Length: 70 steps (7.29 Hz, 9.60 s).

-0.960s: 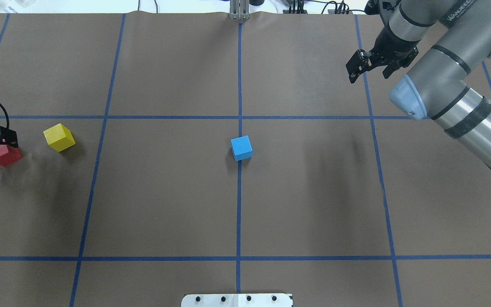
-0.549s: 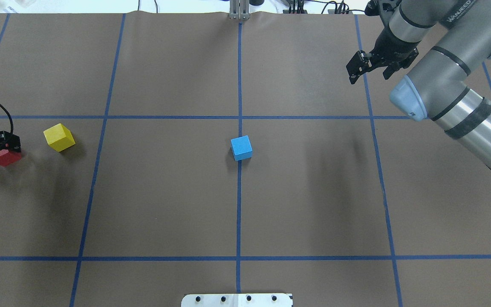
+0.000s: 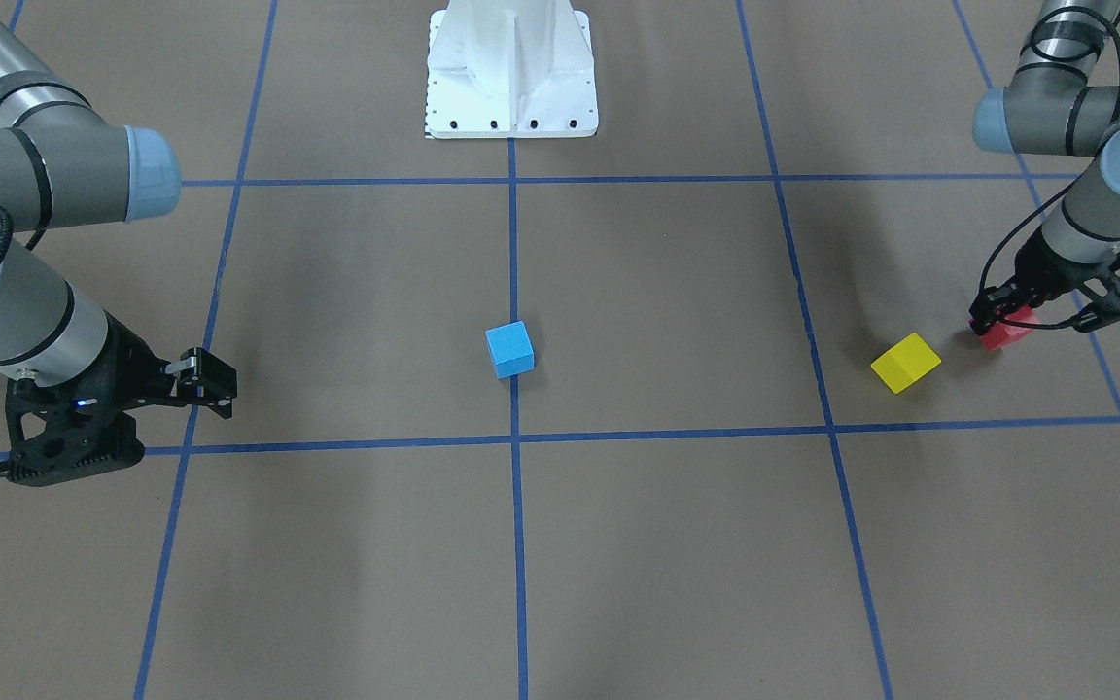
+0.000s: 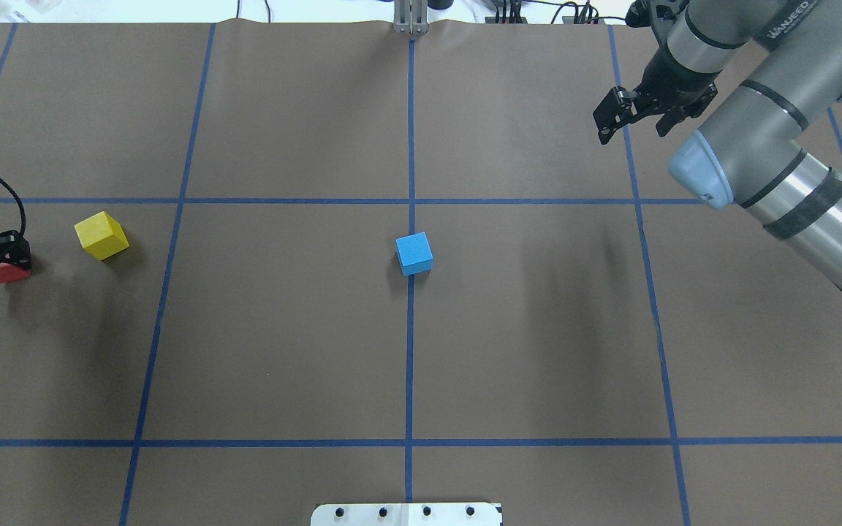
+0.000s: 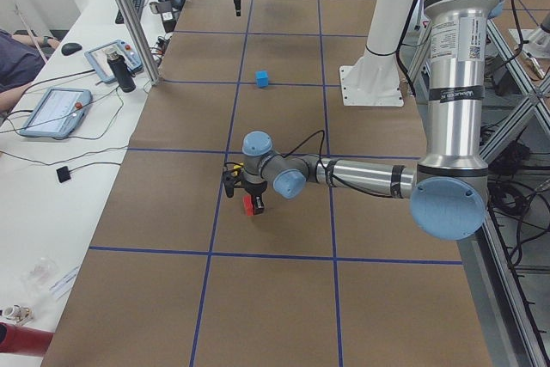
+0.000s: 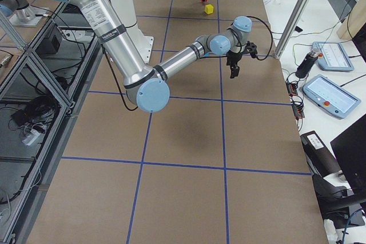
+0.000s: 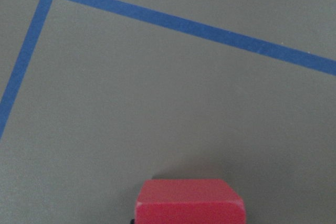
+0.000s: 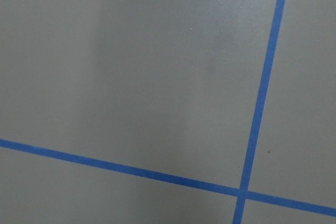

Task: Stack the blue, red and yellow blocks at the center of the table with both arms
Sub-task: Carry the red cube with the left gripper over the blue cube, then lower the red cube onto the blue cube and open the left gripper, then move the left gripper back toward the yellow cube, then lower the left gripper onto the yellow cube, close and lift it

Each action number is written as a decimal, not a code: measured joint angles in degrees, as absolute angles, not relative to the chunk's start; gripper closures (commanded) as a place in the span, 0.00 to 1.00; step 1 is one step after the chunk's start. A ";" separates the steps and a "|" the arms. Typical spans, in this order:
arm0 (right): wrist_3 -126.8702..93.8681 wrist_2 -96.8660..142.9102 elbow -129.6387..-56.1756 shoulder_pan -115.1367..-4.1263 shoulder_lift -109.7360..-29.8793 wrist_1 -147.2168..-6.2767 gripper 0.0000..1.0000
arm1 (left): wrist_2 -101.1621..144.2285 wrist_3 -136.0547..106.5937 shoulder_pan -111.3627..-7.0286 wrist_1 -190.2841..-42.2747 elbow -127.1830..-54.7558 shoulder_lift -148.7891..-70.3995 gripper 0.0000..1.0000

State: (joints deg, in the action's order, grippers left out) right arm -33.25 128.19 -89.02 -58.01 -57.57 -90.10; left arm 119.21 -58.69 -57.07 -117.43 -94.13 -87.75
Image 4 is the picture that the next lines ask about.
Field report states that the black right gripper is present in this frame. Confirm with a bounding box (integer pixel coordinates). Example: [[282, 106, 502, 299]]
[[593, 47, 719, 145]]

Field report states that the red wooden block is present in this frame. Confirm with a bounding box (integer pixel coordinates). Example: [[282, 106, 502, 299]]
[[0, 262, 32, 284]]

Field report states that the blue wooden block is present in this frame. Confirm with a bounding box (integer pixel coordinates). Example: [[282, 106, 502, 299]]
[[395, 231, 434, 277]]

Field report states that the yellow wooden block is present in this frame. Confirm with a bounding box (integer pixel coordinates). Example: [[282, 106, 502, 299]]
[[74, 212, 130, 261]]

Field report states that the aluminium frame post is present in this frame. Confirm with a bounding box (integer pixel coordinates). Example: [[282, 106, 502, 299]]
[[392, 0, 430, 37]]

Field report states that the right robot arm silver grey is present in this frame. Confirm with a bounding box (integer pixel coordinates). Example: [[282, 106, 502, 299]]
[[593, 1, 842, 292]]

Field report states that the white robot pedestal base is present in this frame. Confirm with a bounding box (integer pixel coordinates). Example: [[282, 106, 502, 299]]
[[310, 502, 504, 525]]

